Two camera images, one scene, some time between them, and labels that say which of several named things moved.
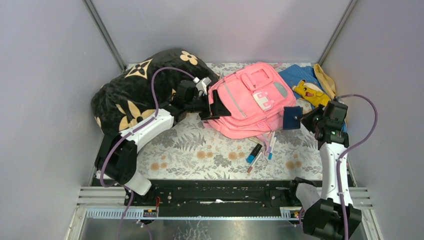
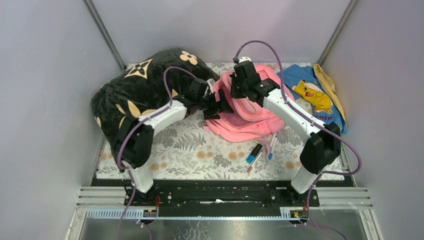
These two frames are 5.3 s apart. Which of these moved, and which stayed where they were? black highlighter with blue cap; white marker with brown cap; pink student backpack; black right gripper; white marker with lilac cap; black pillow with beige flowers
Moved: black right gripper; pink student backpack
Stayed: white marker with brown cap; white marker with lilac cap; black highlighter with blue cap; black pillow with beige flowers
